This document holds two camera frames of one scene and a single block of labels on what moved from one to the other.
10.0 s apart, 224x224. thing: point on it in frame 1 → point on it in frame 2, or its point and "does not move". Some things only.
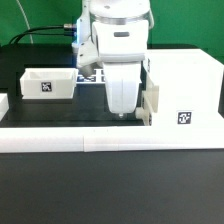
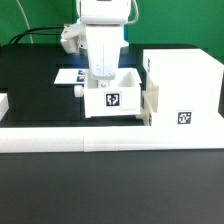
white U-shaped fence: (80, 139) does not move
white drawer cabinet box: (188, 88) does not move
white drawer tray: (49, 83) → (121, 97)
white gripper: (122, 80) → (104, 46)
